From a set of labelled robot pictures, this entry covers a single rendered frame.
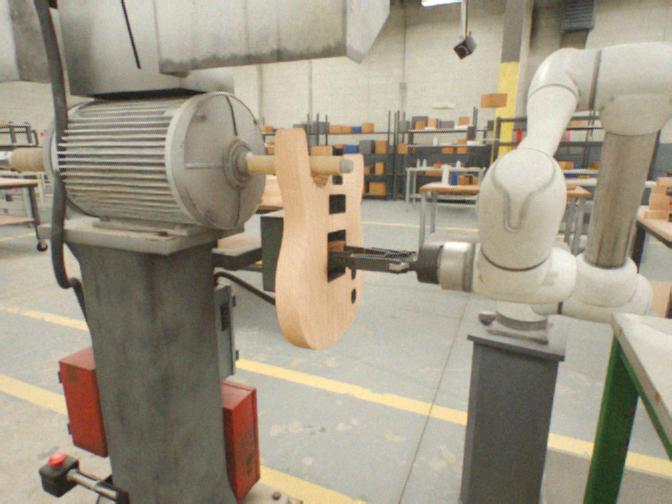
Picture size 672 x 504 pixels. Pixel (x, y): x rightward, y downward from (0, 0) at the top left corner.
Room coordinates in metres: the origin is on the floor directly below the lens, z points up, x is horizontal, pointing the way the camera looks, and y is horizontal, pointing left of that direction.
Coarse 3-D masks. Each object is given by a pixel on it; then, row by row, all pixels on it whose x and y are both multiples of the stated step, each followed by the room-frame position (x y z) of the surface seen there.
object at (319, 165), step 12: (252, 156) 0.78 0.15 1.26; (264, 156) 0.77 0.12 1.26; (312, 156) 0.73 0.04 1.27; (324, 156) 0.72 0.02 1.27; (336, 156) 0.71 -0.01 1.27; (252, 168) 0.77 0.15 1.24; (264, 168) 0.76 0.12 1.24; (312, 168) 0.72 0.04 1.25; (324, 168) 0.71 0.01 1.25; (336, 168) 0.70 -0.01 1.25
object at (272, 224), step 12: (264, 216) 1.00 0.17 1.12; (276, 216) 0.99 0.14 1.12; (264, 228) 1.00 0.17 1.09; (276, 228) 0.99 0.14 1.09; (264, 240) 1.00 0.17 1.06; (276, 240) 0.99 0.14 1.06; (264, 252) 1.00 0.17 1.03; (276, 252) 0.99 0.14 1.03; (264, 264) 1.00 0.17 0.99; (276, 264) 0.99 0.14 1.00; (216, 276) 1.02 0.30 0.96; (228, 276) 1.02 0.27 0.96; (264, 276) 1.00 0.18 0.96; (252, 288) 1.02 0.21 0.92; (264, 288) 1.00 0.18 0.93
